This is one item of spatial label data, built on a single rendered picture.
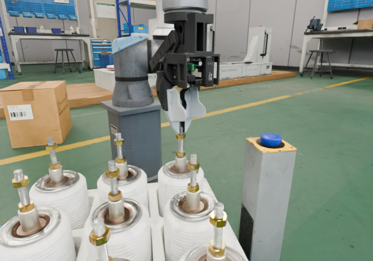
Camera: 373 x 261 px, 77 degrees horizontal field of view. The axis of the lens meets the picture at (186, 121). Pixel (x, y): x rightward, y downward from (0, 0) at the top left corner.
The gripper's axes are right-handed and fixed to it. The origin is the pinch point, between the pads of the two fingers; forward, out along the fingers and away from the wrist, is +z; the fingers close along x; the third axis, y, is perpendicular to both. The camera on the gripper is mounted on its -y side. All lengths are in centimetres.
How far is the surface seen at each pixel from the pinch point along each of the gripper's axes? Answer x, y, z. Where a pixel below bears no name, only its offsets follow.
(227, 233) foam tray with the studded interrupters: 0.9, 13.6, 16.6
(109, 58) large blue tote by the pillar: 122, -420, 4
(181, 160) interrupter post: -0.5, 1.6, 6.8
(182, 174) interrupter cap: -1.2, 3.0, 9.2
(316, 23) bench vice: 407, -184, -55
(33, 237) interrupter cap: -26.5, 4.6, 9.3
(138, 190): -9.6, 0.3, 10.9
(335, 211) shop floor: 50, 14, 35
